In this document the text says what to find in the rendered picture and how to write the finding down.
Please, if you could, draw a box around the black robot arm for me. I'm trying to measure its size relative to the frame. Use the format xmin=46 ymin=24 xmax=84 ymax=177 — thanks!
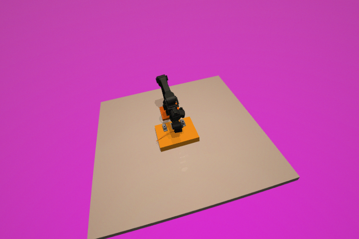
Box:
xmin=156 ymin=74 xmax=185 ymax=121

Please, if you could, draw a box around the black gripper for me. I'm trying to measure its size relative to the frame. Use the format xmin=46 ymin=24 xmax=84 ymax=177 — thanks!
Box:
xmin=168 ymin=111 xmax=181 ymax=130

